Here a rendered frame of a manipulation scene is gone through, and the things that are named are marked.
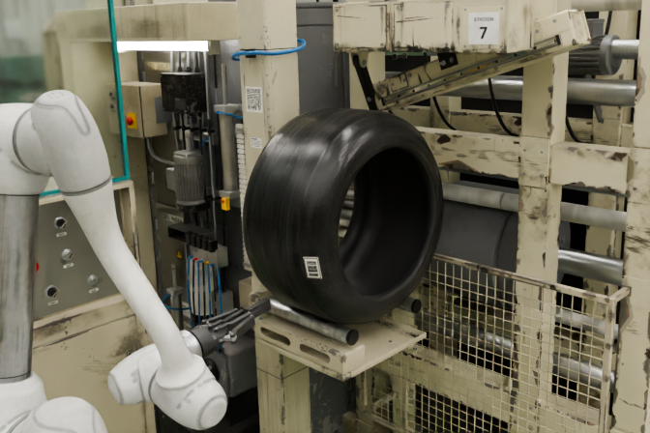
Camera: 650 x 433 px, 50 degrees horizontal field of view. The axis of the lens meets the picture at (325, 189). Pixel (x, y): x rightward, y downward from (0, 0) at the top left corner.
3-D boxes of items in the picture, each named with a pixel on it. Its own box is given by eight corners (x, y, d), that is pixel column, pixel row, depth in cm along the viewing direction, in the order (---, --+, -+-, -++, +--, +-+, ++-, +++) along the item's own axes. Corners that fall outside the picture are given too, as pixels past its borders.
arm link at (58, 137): (128, 168, 139) (80, 163, 146) (101, 81, 132) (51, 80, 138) (79, 199, 129) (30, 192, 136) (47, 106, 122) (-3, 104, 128)
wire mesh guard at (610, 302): (361, 415, 262) (357, 235, 246) (364, 413, 263) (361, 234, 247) (597, 530, 200) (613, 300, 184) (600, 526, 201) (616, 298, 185)
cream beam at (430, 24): (332, 52, 218) (330, 3, 215) (384, 48, 235) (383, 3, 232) (506, 54, 176) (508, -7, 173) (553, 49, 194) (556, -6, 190)
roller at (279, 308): (266, 315, 213) (260, 304, 211) (276, 304, 215) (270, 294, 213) (351, 349, 189) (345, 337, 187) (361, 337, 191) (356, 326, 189)
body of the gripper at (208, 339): (200, 337, 161) (232, 319, 167) (179, 327, 167) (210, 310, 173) (206, 365, 164) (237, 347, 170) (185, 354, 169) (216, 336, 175)
